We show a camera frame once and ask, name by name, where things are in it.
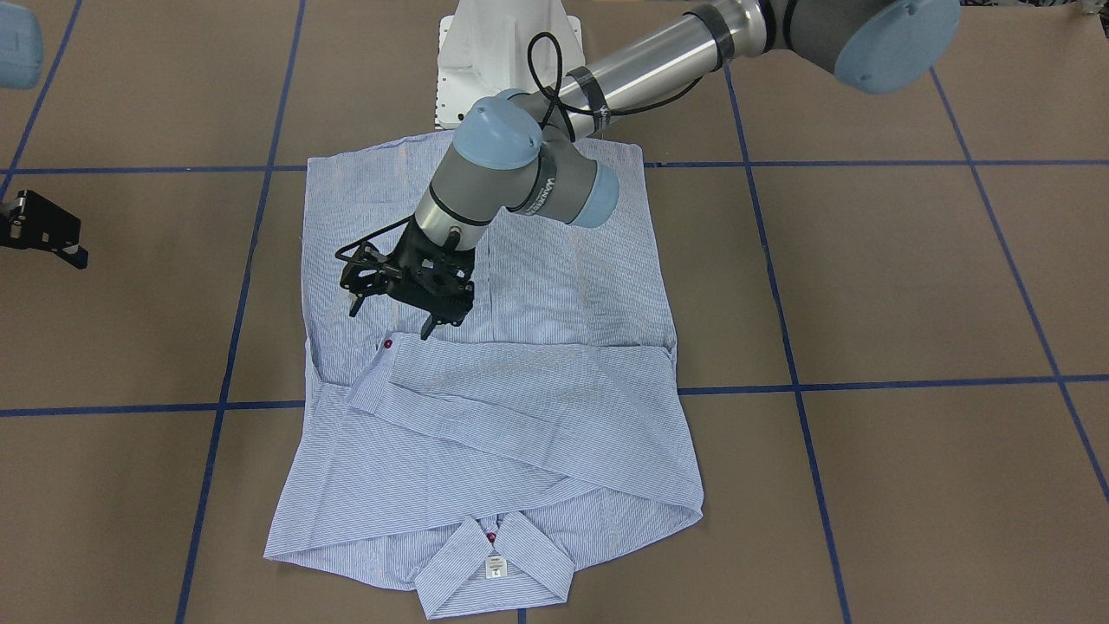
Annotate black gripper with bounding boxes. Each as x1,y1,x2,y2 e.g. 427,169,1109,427
348,217,477,341

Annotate light blue striped shirt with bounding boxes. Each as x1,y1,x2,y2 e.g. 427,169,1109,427
264,132,704,618

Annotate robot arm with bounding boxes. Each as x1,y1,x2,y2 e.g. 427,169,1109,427
1,1,88,270
335,1,962,339

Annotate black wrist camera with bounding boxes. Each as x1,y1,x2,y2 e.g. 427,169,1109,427
335,238,405,297

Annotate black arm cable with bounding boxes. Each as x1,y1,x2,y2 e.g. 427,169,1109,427
334,32,607,263

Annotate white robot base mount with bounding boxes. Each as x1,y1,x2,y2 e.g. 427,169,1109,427
433,1,586,130

